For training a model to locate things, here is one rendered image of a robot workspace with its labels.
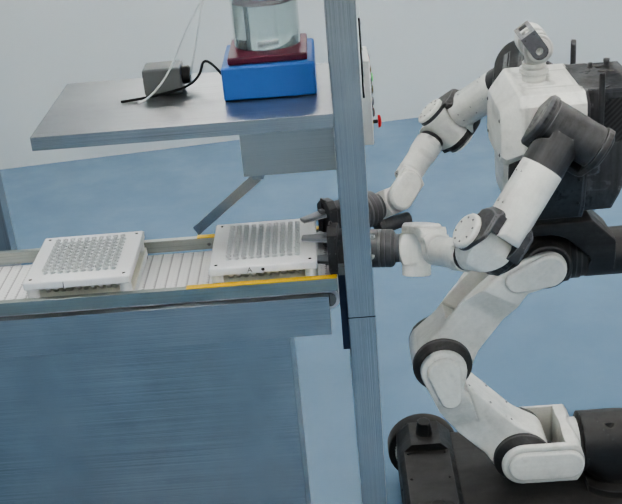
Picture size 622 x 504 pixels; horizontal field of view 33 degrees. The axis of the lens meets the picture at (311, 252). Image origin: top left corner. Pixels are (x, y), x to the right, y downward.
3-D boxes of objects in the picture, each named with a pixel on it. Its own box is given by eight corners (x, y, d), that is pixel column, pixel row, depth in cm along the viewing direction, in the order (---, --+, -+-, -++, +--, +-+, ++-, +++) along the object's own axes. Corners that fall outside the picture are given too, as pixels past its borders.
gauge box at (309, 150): (335, 154, 258) (329, 74, 249) (336, 170, 248) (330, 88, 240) (245, 161, 259) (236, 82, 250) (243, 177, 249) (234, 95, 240)
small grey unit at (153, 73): (193, 84, 241) (190, 58, 238) (190, 93, 234) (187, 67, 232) (148, 87, 241) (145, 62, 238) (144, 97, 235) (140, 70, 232)
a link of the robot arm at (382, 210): (366, 189, 257) (404, 177, 262) (347, 199, 266) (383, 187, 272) (382, 233, 257) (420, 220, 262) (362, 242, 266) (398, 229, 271)
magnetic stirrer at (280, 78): (316, 67, 245) (313, 28, 241) (317, 94, 226) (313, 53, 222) (230, 74, 246) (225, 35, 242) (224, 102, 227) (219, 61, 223)
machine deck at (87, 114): (329, 79, 250) (328, 62, 248) (334, 132, 216) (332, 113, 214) (69, 99, 251) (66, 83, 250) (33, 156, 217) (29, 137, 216)
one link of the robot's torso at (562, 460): (567, 438, 284) (568, 397, 279) (585, 485, 266) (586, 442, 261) (490, 443, 285) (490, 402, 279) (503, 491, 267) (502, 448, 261)
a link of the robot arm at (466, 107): (428, 97, 278) (486, 57, 261) (462, 130, 281) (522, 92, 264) (413, 125, 271) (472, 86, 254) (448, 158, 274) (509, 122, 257)
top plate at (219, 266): (209, 277, 239) (208, 269, 238) (217, 231, 261) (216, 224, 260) (317, 269, 238) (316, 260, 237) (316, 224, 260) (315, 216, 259)
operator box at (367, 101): (371, 126, 335) (366, 45, 324) (374, 144, 320) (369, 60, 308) (352, 127, 335) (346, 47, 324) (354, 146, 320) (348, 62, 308)
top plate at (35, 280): (145, 237, 261) (143, 229, 260) (130, 283, 239) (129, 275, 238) (46, 245, 262) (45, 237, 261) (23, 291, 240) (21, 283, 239)
